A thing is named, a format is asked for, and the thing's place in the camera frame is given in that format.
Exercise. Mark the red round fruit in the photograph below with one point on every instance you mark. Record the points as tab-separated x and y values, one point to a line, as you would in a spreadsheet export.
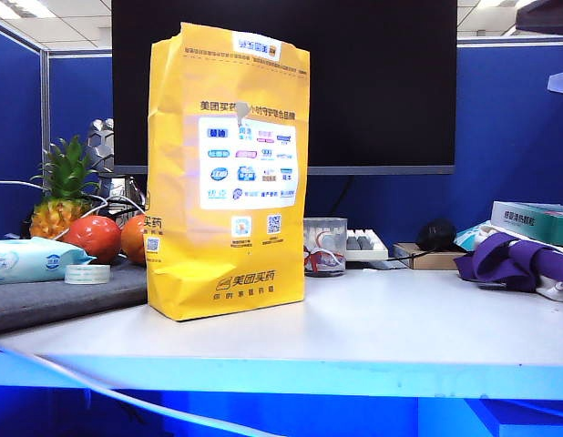
94	236

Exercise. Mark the black computer mouse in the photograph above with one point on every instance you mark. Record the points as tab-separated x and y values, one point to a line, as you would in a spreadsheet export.
437	234

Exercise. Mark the black computer monitor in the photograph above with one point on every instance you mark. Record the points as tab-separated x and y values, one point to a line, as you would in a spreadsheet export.
381	91

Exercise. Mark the pineapple with green crown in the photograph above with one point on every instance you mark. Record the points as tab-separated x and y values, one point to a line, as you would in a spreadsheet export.
63	211

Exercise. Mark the white grey keyboard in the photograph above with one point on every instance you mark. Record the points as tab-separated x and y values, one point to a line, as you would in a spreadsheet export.
365	246

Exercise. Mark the grey partition frame post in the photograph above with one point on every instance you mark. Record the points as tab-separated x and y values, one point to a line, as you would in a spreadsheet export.
45	114

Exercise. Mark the brown cardboard box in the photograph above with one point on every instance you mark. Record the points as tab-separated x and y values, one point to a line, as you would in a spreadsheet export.
427	259

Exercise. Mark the purple cloth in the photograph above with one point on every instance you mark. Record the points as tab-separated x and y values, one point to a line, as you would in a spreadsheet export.
504	261

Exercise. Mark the orange round fruit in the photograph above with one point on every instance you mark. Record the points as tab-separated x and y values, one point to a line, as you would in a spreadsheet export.
134	239

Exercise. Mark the blue white small packet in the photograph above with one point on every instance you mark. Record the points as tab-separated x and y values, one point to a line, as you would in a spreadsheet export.
472	234

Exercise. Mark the grey felt desk mat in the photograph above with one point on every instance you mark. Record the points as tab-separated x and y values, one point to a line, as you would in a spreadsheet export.
58	300

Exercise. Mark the yellow printed paper bag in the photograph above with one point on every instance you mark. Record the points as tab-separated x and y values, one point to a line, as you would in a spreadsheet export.
227	282

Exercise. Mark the clear adhesive tape roll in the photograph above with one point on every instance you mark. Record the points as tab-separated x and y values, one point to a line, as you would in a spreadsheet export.
88	274

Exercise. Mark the blue box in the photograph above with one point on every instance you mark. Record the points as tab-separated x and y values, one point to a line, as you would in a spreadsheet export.
527	419

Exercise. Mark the green white medicine box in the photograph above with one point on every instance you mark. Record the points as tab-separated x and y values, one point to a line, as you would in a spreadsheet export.
532	220

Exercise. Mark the white printed soft item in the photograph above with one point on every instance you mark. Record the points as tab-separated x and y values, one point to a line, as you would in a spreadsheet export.
557	287

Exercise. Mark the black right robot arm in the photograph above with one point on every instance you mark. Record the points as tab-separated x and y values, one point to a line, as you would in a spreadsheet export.
548	16

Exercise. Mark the blue white wet wipes pack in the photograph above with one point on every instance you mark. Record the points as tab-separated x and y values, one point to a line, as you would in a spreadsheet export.
26	261

